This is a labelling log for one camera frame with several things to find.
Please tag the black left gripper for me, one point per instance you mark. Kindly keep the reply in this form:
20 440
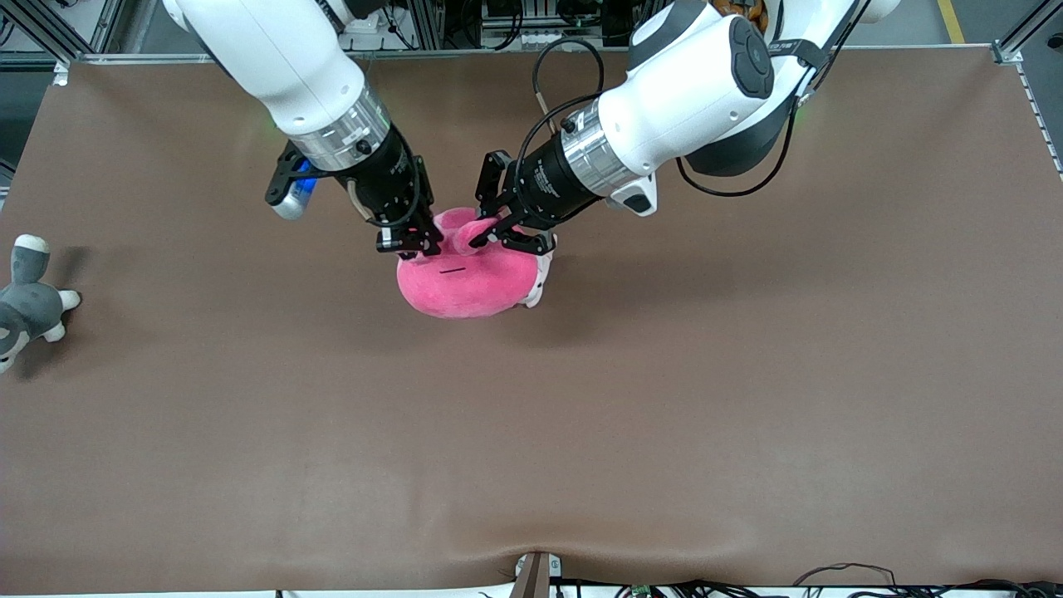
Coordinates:
541 184

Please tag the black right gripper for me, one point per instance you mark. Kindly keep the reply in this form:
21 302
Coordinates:
388 181

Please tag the round hot pink plush toy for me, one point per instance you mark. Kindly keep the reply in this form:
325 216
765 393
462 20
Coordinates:
465 282

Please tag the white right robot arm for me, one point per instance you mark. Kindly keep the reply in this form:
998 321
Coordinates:
282 58

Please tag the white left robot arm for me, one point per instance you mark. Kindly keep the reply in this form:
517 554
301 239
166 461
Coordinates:
698 83

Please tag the pale pink white dog plush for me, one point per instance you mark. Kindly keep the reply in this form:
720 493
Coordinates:
541 274

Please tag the white power strip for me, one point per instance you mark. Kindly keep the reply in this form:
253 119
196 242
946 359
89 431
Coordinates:
531 39

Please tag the grey white husky plush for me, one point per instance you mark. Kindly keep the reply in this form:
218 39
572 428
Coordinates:
29 303

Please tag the aluminium table edge rail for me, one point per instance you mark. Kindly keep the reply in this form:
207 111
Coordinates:
133 58

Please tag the metal table edge bracket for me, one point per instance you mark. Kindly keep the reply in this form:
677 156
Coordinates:
534 575

